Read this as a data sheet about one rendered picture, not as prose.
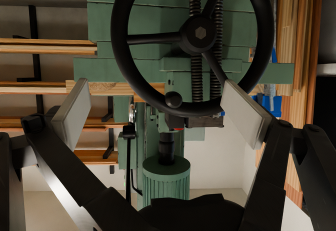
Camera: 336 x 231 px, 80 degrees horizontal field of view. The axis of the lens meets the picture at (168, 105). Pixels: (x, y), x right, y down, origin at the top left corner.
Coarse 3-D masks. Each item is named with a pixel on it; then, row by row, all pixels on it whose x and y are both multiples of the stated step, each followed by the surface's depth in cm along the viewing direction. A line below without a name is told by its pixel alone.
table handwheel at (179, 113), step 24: (120, 0) 31; (216, 0) 34; (264, 0) 34; (120, 24) 32; (192, 24) 32; (264, 24) 35; (120, 48) 32; (192, 48) 33; (264, 48) 36; (216, 72) 36; (144, 96) 34
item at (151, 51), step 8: (104, 48) 50; (136, 48) 51; (144, 48) 51; (152, 48) 51; (160, 48) 52; (168, 48) 52; (224, 48) 54; (232, 48) 54; (240, 48) 55; (248, 48) 55; (104, 56) 50; (112, 56) 50; (136, 56) 51; (144, 56) 51; (152, 56) 52; (160, 56) 52; (168, 56) 52; (176, 56) 52; (184, 56) 53; (224, 56) 54; (232, 56) 55; (240, 56) 55
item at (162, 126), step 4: (156, 112) 73; (160, 112) 66; (164, 112) 66; (156, 116) 74; (160, 116) 66; (156, 120) 74; (160, 120) 66; (156, 124) 74; (160, 124) 67; (164, 124) 67; (160, 128) 67; (164, 128) 67
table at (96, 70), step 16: (80, 64) 49; (96, 64) 50; (112, 64) 51; (144, 64) 52; (160, 64) 48; (176, 64) 43; (224, 64) 45; (240, 64) 45; (272, 64) 57; (288, 64) 57; (96, 80) 51; (112, 80) 51; (160, 80) 53; (272, 80) 57; (288, 80) 58
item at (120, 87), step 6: (66, 84) 64; (72, 84) 64; (120, 84) 67; (126, 84) 67; (66, 90) 65; (90, 90) 66; (108, 90) 66; (114, 90) 67; (120, 90) 67; (126, 90) 67; (132, 90) 68
